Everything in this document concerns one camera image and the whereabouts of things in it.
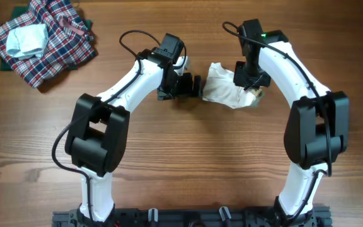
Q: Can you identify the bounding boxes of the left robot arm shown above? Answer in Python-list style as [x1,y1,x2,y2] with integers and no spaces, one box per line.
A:
[52,33,201,226]

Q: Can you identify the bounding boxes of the dark green folded cloth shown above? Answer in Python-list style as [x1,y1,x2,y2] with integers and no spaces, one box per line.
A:
[0,6,93,71]

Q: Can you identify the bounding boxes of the plaid flannel shirt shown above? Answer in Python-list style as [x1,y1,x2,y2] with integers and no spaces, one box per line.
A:
[0,1,96,88]

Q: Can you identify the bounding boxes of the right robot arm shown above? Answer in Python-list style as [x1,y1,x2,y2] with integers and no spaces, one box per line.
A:
[232,19,349,226]

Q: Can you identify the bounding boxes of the white baby shirt tan sleeves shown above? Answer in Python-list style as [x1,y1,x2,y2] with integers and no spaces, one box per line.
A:
[202,62,264,109]

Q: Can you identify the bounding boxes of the light blue folded garment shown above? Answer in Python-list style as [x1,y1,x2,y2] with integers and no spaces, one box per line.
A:
[6,23,49,60]

